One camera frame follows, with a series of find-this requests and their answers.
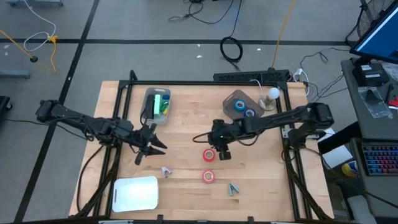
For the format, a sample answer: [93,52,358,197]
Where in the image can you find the black aluminium table frame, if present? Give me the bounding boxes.
[70,70,335,222]

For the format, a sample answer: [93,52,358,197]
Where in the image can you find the pink tape roll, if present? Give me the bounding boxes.
[201,169,216,184]

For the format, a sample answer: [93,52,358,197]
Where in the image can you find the tangled black cable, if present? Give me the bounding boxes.
[167,0,243,38]

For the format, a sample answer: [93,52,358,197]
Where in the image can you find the grey-blue staple remover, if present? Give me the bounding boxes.
[228,183,241,197]

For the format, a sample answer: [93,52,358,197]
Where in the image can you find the black mini computer box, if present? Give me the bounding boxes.
[352,63,390,88]

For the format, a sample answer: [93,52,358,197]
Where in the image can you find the grey side desk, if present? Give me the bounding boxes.
[340,57,398,220]

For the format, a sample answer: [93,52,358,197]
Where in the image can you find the white power adapter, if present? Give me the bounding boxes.
[293,67,311,96]

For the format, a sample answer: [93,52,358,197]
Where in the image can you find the grey cart base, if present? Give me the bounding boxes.
[4,0,65,8]

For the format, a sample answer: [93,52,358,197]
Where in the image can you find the black perforated bar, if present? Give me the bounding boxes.
[213,69,290,84]

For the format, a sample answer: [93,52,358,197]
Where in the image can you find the table lamp with white bulb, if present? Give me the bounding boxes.
[259,86,281,112]

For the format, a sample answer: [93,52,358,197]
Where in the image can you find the white cable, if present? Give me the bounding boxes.
[22,0,57,53]

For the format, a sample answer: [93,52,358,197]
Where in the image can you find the mint green stapler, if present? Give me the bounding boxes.
[154,94,162,118]

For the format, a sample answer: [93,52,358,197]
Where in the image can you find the thin yellow cord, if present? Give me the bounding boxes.
[0,29,59,74]

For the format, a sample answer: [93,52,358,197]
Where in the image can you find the dark translucent plastic bin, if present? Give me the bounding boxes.
[222,89,264,131]

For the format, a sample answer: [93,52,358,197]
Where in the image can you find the backlit keyboard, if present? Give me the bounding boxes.
[361,143,398,177]

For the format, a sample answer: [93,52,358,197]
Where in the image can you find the coiled black cable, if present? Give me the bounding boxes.
[220,36,244,72]

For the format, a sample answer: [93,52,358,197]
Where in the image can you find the light blue tape roll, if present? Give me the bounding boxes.
[233,99,248,113]

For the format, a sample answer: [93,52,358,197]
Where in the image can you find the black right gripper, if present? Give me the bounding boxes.
[207,119,246,161]

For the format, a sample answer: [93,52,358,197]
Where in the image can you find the light grey plastic bin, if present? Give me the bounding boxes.
[140,87,172,126]

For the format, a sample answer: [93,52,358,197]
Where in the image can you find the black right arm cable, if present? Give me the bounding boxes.
[192,132,215,144]

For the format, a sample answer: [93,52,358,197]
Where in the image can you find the clear plastic bag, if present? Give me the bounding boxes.
[357,86,394,119]

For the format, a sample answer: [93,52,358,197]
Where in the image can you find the black stapler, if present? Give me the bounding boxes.
[146,95,155,121]

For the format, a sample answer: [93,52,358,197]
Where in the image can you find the yellow extension cable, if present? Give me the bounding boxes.
[271,0,296,70]

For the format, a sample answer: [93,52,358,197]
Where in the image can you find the black wire fan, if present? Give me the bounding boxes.
[345,0,396,43]

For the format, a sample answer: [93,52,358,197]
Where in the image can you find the white paper sheet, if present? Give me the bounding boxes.
[322,144,354,169]

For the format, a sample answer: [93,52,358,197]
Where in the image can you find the grey cart foot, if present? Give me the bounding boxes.
[0,70,31,80]

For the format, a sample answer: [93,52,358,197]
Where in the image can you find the white plastic tray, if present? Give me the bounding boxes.
[112,175,160,213]

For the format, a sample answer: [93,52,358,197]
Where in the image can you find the red tape roll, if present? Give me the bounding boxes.
[202,148,216,162]

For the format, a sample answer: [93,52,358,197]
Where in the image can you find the large computer monitor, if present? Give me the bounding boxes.
[349,0,398,65]

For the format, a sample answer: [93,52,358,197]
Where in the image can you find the yellow and blue object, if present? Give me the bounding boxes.
[341,161,359,179]

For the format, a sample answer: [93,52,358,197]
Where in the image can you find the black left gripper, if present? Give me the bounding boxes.
[119,121,168,165]

